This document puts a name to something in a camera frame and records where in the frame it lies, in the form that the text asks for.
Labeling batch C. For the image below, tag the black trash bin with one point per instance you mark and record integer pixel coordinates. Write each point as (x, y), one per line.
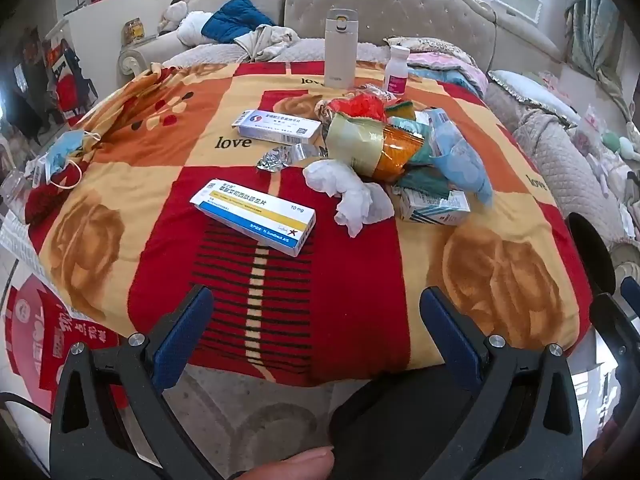
(592, 255)

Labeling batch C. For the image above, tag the pale green plush toy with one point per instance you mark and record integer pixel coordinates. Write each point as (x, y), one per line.
(622, 145)

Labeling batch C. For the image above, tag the patterned curtain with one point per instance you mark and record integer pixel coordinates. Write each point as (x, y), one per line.
(595, 15)

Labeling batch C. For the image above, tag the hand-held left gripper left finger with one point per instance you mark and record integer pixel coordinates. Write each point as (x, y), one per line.
(182, 332)

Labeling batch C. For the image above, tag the folded pink blue blankets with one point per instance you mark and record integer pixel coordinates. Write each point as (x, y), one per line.
(445, 62)

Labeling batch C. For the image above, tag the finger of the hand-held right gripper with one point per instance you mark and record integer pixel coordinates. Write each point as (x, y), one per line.
(632, 292)
(617, 327)

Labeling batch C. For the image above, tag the white pink label medicine bottle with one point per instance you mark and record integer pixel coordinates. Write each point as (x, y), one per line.
(397, 72)

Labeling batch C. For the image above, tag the red orange printed blanket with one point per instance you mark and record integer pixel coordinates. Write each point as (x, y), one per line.
(165, 110)

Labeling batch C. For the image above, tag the white tissue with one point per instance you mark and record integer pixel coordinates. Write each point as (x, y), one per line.
(352, 195)

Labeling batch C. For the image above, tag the blue jacket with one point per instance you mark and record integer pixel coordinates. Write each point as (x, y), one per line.
(235, 22)

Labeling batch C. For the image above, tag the beige quilted sofa cover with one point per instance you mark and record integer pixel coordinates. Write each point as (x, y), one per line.
(550, 160)

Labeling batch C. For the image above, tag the orange snack bag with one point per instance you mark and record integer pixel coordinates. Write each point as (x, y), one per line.
(397, 157)

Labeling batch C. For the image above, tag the white frilled pillow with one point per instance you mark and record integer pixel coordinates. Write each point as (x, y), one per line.
(535, 95)

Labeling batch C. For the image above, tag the dark green wrapper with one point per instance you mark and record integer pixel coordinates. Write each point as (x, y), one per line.
(425, 179)

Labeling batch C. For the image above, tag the red plastic bag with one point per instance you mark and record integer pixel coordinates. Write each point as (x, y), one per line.
(357, 107)

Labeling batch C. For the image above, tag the white yellow stripe medicine box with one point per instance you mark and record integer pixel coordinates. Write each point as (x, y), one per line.
(255, 215)

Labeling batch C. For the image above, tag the yellow jar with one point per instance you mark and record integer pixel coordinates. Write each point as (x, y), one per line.
(132, 30)

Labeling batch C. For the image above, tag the silver blister pack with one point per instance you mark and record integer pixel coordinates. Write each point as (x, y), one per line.
(280, 157)

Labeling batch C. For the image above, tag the small white green box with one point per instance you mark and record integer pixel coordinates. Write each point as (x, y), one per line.
(432, 207)

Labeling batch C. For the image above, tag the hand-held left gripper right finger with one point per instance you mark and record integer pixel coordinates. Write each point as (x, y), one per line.
(450, 340)

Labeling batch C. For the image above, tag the pale green snack wrapper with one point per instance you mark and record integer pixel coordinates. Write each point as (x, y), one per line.
(350, 142)

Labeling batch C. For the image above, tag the white garment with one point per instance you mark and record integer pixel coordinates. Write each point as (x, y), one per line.
(267, 40)

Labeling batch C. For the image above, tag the white thermos bottle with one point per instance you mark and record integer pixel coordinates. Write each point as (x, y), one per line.
(338, 47)

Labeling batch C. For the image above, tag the yellow green sponge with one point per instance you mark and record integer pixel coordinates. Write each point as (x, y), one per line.
(400, 110)

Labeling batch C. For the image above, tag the blue face mask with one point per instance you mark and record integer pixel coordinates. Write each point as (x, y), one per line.
(65, 152)
(462, 165)

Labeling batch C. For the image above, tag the white blue medicine box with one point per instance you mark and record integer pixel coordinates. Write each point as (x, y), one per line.
(277, 127)

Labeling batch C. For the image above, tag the person's left hand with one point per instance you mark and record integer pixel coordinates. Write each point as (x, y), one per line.
(280, 466)

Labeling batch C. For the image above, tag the white plush toy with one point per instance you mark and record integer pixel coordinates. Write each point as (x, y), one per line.
(187, 27)

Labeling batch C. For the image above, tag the white partition cabinet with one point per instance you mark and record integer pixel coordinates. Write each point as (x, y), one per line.
(95, 35)

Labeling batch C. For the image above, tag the red paper bag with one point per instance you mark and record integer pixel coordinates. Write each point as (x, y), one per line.
(30, 330)

